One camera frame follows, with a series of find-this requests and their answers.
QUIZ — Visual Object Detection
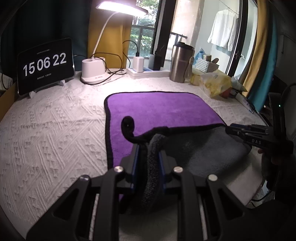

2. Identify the purple and grey towel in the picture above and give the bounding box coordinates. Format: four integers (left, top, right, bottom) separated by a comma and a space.
104, 91, 251, 207

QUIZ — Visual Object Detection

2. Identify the teal curtain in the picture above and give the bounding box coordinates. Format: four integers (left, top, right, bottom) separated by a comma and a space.
243, 1, 278, 111

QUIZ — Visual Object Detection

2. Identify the crumpled white plastic bag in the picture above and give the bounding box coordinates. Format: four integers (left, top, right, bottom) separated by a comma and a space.
231, 76, 248, 92

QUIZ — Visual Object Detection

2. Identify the yellow tissue pack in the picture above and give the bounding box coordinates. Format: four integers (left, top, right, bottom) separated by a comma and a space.
190, 69, 203, 86
201, 69, 232, 98

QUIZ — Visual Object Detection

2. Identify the white textured table cloth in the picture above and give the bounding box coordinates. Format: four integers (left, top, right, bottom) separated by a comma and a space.
1, 76, 263, 237

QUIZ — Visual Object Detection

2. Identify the white perforated basket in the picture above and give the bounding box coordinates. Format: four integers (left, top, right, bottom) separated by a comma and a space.
195, 58, 219, 73

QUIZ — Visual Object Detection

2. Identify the stainless steel tumbler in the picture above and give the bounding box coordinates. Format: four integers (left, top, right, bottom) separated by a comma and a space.
169, 42, 195, 83

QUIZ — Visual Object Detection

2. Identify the white hanging shirt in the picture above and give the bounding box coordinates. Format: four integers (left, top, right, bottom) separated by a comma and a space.
207, 9, 238, 52

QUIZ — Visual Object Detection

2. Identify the white power strip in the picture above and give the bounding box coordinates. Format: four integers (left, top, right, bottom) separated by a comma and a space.
126, 68, 170, 79

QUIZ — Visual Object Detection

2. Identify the black power adapter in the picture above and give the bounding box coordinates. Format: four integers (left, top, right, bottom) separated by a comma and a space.
148, 54, 162, 71

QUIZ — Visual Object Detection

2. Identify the white charger adapter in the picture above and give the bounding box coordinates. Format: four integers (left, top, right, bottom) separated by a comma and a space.
133, 56, 144, 73

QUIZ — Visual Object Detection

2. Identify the white desk lamp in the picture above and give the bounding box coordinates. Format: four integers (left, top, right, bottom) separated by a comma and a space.
80, 1, 148, 85

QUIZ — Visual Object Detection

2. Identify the tablet showing clock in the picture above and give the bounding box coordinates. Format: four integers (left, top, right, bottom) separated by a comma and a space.
16, 38, 75, 96

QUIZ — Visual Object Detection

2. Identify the yellow curtain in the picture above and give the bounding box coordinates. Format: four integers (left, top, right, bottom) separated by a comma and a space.
87, 8, 132, 68

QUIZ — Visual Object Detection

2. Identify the black lamp cable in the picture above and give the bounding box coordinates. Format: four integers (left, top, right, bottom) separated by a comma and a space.
79, 39, 141, 86

